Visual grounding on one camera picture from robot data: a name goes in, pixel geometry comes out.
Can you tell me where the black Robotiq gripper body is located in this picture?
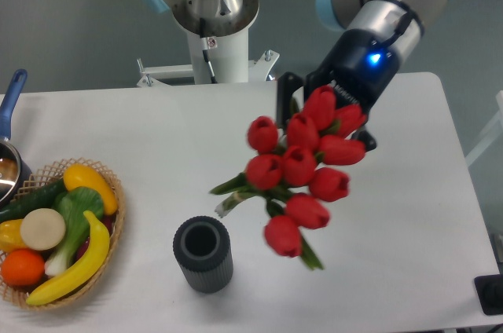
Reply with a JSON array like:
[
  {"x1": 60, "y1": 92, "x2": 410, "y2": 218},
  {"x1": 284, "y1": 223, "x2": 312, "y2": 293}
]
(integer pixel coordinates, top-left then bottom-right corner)
[{"x1": 303, "y1": 29, "x2": 401, "y2": 115}]

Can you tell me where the yellow lemon squash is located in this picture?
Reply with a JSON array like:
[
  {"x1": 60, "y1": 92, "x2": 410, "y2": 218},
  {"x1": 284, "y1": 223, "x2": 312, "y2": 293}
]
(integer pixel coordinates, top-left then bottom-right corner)
[{"x1": 63, "y1": 163, "x2": 118, "y2": 216}]

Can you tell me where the woven wicker basket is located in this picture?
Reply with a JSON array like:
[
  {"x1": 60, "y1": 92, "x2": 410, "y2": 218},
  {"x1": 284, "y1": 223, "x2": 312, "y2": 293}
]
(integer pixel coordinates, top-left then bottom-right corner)
[{"x1": 1, "y1": 158, "x2": 126, "y2": 311}]

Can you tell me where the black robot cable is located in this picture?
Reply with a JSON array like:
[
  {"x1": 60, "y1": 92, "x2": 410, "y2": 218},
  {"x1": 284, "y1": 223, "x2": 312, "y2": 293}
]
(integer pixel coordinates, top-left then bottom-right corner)
[{"x1": 198, "y1": 17, "x2": 218, "y2": 85}]

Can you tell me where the yellow banana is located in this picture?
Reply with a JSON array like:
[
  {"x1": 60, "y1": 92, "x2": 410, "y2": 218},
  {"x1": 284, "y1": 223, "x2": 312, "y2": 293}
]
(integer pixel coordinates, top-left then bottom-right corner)
[{"x1": 26, "y1": 210, "x2": 110, "y2": 306}]

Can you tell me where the white frame at right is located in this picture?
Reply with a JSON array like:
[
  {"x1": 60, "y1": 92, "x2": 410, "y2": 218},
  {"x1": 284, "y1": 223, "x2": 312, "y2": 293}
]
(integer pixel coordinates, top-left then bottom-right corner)
[{"x1": 465, "y1": 90, "x2": 502, "y2": 167}]

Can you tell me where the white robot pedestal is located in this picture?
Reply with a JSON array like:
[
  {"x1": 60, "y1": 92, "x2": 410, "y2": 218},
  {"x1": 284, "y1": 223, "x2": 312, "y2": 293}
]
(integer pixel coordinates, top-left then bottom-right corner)
[{"x1": 136, "y1": 0, "x2": 282, "y2": 89}]

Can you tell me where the yellow bell pepper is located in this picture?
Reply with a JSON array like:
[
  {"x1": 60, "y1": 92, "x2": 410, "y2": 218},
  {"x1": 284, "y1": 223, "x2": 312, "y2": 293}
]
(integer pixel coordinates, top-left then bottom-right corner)
[{"x1": 0, "y1": 219, "x2": 28, "y2": 253}]

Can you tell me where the red tulip bouquet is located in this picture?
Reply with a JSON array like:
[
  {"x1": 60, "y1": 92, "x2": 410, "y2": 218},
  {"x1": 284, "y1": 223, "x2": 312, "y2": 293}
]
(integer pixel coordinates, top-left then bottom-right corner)
[{"x1": 210, "y1": 85, "x2": 367, "y2": 270}]

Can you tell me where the dark grey ribbed vase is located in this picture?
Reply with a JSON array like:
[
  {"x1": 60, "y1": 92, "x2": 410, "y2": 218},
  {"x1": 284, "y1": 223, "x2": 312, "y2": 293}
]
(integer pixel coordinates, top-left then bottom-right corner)
[{"x1": 172, "y1": 216, "x2": 233, "y2": 294}]

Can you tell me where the black device at table edge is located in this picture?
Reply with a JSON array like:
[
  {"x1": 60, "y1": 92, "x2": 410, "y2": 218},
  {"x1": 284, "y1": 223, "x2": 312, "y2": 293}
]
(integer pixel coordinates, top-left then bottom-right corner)
[{"x1": 474, "y1": 274, "x2": 503, "y2": 316}]

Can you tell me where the green cucumber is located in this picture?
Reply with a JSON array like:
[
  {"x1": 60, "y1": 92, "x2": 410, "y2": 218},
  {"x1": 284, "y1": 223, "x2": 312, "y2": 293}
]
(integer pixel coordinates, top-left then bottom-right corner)
[{"x1": 1, "y1": 178, "x2": 67, "y2": 223}]

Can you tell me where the green bok choy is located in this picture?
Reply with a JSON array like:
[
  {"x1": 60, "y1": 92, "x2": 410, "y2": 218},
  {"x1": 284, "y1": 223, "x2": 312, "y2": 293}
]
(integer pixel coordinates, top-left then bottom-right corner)
[{"x1": 45, "y1": 187, "x2": 104, "y2": 278}]

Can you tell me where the orange fruit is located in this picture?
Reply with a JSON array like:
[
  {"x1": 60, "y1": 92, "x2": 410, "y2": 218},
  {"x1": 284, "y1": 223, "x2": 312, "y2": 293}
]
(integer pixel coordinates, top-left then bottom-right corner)
[{"x1": 1, "y1": 249, "x2": 45, "y2": 287}]

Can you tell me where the beige round mushroom slice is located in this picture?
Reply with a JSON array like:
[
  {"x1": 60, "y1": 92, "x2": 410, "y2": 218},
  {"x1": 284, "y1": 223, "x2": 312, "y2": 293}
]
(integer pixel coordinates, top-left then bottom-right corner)
[{"x1": 20, "y1": 208, "x2": 66, "y2": 251}]

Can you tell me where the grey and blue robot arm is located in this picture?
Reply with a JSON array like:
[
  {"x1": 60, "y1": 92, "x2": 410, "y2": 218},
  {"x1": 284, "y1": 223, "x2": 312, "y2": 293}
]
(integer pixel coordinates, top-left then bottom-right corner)
[{"x1": 141, "y1": 0, "x2": 449, "y2": 127}]

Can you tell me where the blue handled saucepan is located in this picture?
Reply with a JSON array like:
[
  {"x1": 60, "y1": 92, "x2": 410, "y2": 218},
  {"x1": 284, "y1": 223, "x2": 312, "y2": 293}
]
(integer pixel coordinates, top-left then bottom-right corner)
[{"x1": 1, "y1": 69, "x2": 31, "y2": 208}]

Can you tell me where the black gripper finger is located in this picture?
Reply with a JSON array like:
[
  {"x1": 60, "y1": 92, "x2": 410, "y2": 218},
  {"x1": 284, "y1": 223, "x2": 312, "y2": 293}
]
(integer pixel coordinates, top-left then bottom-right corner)
[
  {"x1": 351, "y1": 125, "x2": 376, "y2": 152},
  {"x1": 276, "y1": 72, "x2": 303, "y2": 129}
]

